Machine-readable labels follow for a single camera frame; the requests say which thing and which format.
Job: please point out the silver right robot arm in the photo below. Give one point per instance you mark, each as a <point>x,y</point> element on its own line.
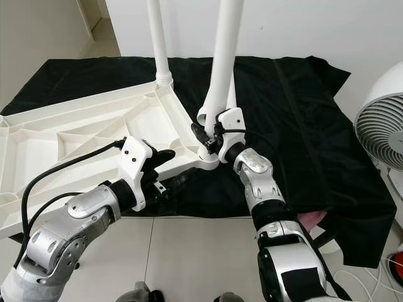
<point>258,179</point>

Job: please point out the black tablecloth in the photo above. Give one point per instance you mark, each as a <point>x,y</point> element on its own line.
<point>302,138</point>

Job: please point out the white plastic children table top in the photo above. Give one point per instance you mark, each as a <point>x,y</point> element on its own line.
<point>75,135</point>

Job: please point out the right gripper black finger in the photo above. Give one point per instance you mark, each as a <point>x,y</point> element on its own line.
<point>201,135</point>

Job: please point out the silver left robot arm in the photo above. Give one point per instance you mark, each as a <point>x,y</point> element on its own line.
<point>82,233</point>

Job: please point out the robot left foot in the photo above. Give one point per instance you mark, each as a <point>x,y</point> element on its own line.
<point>138,292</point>

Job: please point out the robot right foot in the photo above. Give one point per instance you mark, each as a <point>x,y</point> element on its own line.
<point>230,297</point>

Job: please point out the red object on floor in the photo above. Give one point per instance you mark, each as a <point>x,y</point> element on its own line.
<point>398,265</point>

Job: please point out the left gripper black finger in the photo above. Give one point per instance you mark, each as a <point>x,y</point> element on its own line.
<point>162,157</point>
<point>176,180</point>

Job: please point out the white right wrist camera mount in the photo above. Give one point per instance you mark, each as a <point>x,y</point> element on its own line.
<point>234,119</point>

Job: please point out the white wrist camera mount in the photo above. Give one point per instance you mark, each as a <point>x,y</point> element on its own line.
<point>135,160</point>
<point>234,119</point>

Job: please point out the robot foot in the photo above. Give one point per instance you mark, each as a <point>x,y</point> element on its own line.
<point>138,292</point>
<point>230,297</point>

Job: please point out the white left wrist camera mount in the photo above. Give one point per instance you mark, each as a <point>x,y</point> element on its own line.
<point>135,160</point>

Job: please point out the white round fan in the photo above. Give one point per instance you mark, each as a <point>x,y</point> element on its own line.
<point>381,132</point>

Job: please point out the pink cushion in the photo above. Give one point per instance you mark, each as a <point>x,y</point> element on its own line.
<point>312,220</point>

